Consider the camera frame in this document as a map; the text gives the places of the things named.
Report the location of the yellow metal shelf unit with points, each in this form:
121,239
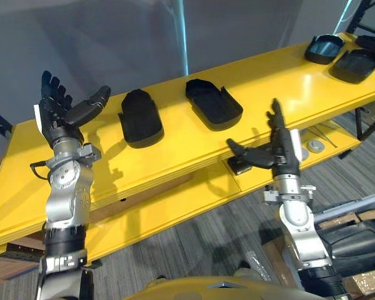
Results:
187,137

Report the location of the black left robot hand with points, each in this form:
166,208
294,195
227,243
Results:
54,114

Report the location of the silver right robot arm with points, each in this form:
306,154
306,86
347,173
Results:
303,234

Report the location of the brown cardboard box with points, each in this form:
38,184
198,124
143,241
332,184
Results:
367,282

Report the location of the grey round disc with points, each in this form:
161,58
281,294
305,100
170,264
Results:
315,146

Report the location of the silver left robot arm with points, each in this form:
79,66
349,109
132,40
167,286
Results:
64,218

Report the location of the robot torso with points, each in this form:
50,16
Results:
225,289

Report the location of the thin metal rods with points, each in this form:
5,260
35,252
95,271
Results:
326,132

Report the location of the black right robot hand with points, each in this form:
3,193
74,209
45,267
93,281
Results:
279,147

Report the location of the black plastic housing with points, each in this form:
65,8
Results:
354,66
372,43
353,239
239,165
213,104
140,118
324,48

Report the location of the grey plastic bin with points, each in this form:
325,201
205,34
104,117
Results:
347,207

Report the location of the black metal rack frame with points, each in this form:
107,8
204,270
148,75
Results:
367,28

